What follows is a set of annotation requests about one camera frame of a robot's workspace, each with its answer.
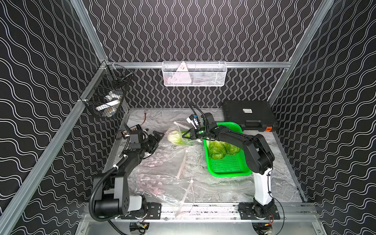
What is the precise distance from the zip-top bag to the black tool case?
0.49m

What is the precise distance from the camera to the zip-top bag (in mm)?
738

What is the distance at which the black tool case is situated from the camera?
1038 millimetres

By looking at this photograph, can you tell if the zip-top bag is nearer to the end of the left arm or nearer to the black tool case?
the end of the left arm
